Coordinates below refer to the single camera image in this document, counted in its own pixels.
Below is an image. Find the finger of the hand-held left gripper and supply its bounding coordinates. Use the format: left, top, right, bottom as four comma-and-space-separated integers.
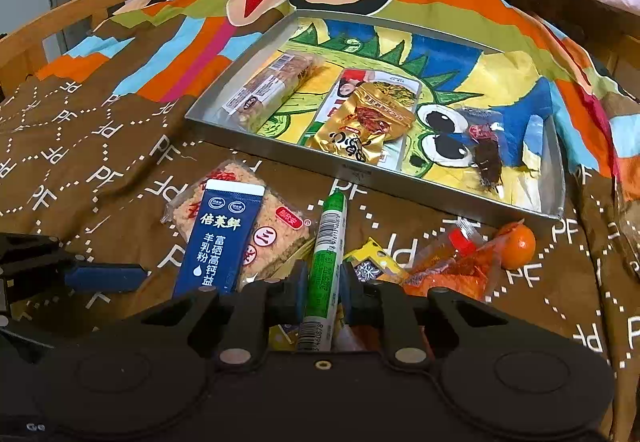
0, 232, 149, 295

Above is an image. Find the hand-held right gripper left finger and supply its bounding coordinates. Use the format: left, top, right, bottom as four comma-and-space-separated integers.
135, 261, 309, 368

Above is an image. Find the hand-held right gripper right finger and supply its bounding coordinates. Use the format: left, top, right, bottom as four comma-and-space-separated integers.
340, 265, 508, 368

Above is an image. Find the yellow snack packet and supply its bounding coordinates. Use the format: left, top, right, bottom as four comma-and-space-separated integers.
342, 237, 411, 285

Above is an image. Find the green stick packet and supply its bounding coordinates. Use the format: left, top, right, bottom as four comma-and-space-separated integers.
296, 189, 348, 353

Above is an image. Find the red print rice cracker packet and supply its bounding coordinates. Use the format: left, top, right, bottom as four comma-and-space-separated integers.
161, 159, 317, 290

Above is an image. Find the blue white powder sachet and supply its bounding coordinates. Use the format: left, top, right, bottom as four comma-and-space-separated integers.
172, 179, 266, 297

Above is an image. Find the orange snack packet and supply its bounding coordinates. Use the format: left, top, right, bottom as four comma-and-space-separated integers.
400, 217, 501, 303

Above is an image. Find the metal tray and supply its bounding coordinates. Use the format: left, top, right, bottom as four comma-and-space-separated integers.
185, 10, 566, 222

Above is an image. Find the gold snack packet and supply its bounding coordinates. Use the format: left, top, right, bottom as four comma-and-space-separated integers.
306, 81, 417, 165

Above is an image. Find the small mandarin orange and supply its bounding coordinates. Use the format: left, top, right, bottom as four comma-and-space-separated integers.
495, 219, 537, 270

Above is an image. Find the clear dark meat packet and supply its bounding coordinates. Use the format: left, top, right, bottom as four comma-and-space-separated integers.
460, 107, 531, 195

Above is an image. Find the clear nut bar packet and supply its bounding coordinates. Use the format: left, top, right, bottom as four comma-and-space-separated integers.
221, 51, 326, 130

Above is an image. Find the green white snack packet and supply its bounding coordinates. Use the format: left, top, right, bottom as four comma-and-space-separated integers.
317, 67, 423, 168

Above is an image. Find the brown printed cartoon blanket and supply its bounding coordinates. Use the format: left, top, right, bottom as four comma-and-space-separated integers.
0, 0, 640, 442

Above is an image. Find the dinosaur drawing paper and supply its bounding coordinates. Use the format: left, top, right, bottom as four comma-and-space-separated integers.
260, 17, 546, 210

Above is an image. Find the wooden bed frame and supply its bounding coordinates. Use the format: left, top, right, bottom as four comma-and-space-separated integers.
0, 0, 166, 93

